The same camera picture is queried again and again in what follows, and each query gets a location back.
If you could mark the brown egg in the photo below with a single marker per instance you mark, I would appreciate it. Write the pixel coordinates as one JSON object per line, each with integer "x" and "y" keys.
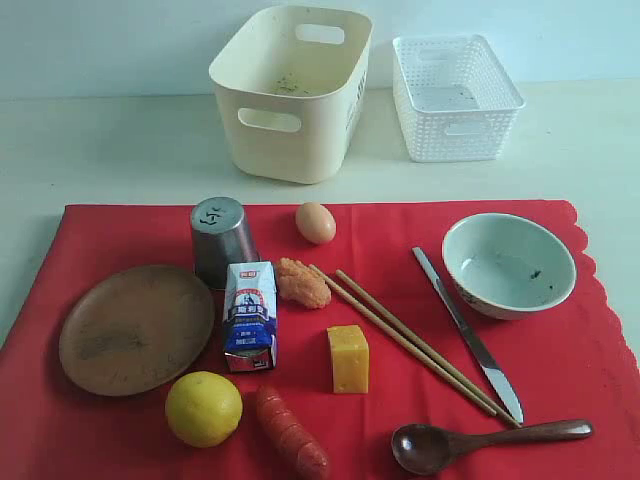
{"x": 315, "y": 223}

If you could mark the orange fried nugget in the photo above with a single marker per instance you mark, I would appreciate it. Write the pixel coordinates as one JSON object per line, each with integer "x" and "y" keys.
{"x": 298, "y": 282}

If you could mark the blue white milk carton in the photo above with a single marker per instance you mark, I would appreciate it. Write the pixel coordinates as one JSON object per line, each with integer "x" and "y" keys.
{"x": 249, "y": 323}

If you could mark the yellow cheese block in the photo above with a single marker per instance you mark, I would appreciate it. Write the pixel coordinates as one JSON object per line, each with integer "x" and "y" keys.
{"x": 350, "y": 357}

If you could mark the yellow lemon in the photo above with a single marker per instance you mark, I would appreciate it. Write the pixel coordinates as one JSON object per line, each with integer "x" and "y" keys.
{"x": 203, "y": 409}

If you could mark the red sausage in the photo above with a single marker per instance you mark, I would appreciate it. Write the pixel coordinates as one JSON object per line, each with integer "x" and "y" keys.
{"x": 292, "y": 441}

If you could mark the upper wooden chopstick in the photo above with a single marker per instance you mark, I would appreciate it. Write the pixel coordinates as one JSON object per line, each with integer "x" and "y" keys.
{"x": 427, "y": 349}

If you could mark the wooden chopstick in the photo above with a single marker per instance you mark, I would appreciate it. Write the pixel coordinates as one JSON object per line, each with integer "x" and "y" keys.
{"x": 427, "y": 349}
{"x": 406, "y": 344}

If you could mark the upturned steel cup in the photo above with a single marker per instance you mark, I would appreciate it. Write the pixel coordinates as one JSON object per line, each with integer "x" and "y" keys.
{"x": 221, "y": 235}

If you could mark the lower wooden chopstick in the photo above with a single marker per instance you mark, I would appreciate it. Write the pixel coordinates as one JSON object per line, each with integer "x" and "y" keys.
{"x": 406, "y": 344}

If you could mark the cream plastic bin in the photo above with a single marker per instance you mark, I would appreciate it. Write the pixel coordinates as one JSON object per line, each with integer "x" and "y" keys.
{"x": 289, "y": 88}

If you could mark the white ceramic bowl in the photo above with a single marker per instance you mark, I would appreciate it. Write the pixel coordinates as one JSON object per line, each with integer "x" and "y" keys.
{"x": 508, "y": 267}

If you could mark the white perforated plastic basket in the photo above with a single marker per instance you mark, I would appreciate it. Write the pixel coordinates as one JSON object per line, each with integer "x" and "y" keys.
{"x": 454, "y": 100}

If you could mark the round brown wooden plate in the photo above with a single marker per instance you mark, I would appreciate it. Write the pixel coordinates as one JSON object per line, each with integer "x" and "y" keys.
{"x": 136, "y": 330}

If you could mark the steel table knife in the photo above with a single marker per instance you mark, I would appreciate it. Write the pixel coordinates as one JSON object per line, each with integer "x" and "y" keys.
{"x": 488, "y": 364}

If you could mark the dark wooden spoon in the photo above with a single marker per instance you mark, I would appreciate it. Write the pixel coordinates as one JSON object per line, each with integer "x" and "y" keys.
{"x": 425, "y": 449}

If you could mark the red table cloth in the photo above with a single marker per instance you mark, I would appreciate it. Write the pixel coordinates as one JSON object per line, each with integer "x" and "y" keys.
{"x": 569, "y": 362}

